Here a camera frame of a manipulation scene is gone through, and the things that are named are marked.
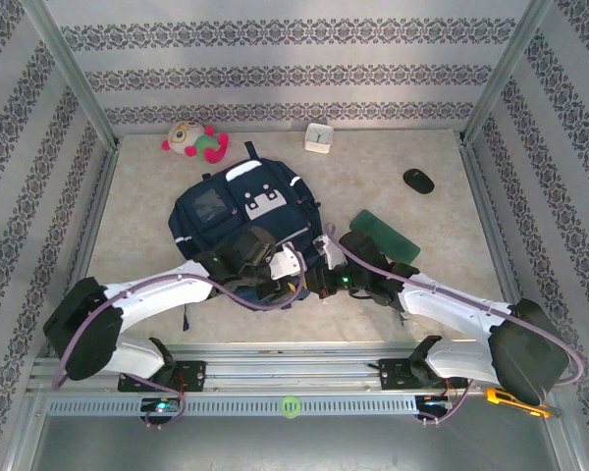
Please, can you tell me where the green pencil case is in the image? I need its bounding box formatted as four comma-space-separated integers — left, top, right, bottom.
348, 209, 422, 265

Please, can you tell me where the navy blue student backpack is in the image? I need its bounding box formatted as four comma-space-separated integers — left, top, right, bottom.
168, 140, 324, 333

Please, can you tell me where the black computer mouse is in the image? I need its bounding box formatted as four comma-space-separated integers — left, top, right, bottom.
402, 169, 436, 195

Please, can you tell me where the pink and white plush doll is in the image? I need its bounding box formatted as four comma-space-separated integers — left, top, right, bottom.
160, 120, 231, 165

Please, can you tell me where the white square box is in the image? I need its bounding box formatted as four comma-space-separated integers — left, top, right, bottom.
302, 122, 335, 155

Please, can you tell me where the yellow utility knife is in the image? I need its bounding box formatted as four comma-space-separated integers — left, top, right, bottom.
485, 387, 554, 419

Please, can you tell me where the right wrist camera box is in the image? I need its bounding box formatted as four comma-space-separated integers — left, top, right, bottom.
313, 234, 348, 270

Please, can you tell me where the aluminium mounting rail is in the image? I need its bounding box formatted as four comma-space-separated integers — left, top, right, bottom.
27, 341, 562, 393

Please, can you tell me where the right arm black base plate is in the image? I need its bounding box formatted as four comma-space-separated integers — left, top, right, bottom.
378, 357, 470, 393

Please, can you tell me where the slotted grey cable duct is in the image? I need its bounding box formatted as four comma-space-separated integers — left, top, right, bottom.
45, 394, 456, 418

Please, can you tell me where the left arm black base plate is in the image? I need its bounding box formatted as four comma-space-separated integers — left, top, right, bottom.
117, 360, 207, 393

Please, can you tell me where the right aluminium side rail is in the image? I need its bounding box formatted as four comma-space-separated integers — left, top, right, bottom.
456, 136, 539, 354

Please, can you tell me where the aluminium side rail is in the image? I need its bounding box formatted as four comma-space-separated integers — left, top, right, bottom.
46, 141, 122, 359
456, 136, 539, 354

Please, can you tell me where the left aluminium side rail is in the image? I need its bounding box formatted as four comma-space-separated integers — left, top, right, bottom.
46, 141, 122, 359

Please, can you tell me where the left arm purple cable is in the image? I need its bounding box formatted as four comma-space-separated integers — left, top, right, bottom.
52, 242, 308, 432

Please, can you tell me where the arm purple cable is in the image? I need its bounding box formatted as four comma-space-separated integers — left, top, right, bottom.
323, 223, 585, 427
52, 242, 308, 432

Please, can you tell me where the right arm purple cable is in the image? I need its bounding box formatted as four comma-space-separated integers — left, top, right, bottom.
323, 223, 585, 427

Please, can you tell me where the right aluminium frame post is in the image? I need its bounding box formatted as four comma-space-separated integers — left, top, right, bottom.
459, 0, 556, 143

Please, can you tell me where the aluminium frame post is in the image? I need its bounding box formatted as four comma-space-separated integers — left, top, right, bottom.
459, 0, 556, 143
19, 0, 120, 148

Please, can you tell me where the left aluminium frame post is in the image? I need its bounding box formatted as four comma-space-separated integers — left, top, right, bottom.
19, 0, 120, 148

